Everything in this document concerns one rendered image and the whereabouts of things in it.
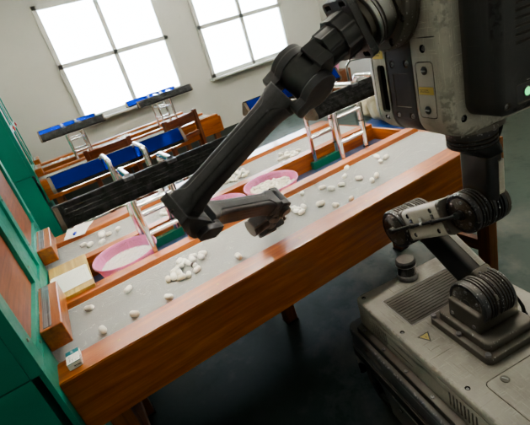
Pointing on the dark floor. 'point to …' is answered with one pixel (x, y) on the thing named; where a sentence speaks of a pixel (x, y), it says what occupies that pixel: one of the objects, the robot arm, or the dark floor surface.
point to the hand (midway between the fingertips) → (262, 230)
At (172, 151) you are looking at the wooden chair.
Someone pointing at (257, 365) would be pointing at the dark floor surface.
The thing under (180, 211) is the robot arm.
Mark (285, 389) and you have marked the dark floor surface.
